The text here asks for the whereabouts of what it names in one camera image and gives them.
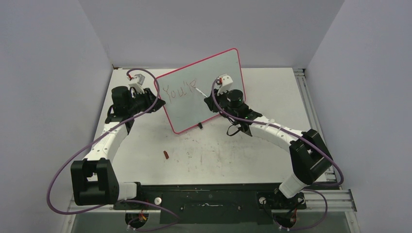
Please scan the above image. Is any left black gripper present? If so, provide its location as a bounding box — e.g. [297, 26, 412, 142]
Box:
[127, 88, 165, 116]

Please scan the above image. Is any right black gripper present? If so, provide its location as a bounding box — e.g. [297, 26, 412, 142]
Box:
[206, 86, 237, 119]

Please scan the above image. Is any white whiteboard marker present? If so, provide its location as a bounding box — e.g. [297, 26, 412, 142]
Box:
[195, 87, 208, 98]

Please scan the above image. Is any pink framed whiteboard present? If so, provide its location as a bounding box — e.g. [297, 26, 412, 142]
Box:
[156, 48, 245, 134]

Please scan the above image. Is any red marker cap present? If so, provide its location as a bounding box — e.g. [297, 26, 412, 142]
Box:
[163, 151, 169, 159]

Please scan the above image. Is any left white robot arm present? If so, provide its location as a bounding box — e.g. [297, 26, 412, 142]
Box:
[70, 86, 166, 209]

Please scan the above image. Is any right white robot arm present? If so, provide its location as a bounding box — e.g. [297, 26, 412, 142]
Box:
[204, 89, 332, 208]

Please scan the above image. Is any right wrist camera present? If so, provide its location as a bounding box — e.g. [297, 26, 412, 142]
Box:
[217, 74, 233, 96]

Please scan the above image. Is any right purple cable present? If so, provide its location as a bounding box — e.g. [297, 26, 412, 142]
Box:
[211, 79, 344, 232]

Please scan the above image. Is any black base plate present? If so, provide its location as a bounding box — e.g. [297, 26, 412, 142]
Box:
[113, 183, 310, 225]

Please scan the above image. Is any aluminium right rail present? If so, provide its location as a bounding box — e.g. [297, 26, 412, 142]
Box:
[293, 68, 337, 186]

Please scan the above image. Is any aluminium rail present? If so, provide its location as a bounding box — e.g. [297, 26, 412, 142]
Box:
[61, 190, 360, 233]
[293, 68, 337, 186]

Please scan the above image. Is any aluminium front rail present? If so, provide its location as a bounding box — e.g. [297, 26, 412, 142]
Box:
[61, 190, 360, 233]

